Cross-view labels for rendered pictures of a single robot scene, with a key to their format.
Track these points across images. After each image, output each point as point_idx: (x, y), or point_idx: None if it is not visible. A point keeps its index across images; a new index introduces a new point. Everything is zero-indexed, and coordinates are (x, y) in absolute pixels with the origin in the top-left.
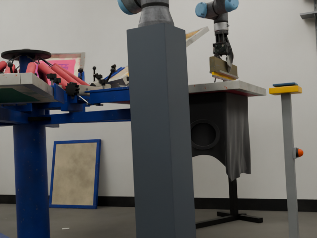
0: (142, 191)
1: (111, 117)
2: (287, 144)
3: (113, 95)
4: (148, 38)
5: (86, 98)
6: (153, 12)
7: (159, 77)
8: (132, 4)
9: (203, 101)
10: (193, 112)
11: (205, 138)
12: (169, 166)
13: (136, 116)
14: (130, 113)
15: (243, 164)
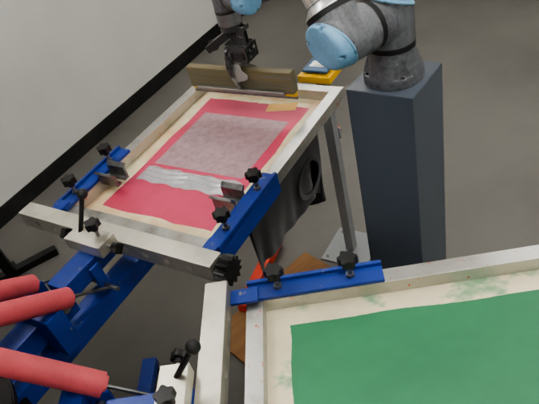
0: None
1: (144, 271)
2: (334, 127)
3: (251, 219)
4: (431, 95)
5: (85, 285)
6: (419, 52)
7: (439, 138)
8: (372, 50)
9: None
10: (298, 159)
11: (310, 179)
12: (443, 224)
13: (423, 204)
14: None
15: None
